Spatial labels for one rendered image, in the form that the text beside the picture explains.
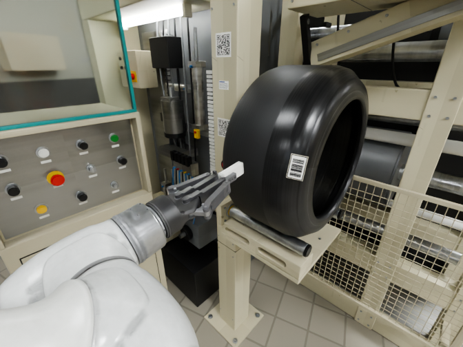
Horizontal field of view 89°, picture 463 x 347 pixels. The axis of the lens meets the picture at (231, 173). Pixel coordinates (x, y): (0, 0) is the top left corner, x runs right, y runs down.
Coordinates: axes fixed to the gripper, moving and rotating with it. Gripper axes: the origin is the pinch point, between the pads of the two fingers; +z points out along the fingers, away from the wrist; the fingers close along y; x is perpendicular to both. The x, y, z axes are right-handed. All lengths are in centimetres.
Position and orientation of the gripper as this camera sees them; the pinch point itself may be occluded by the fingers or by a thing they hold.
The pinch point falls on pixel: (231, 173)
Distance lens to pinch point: 54.5
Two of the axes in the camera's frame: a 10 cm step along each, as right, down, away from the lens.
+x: 1.0, 8.5, 5.1
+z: 6.8, -4.3, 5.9
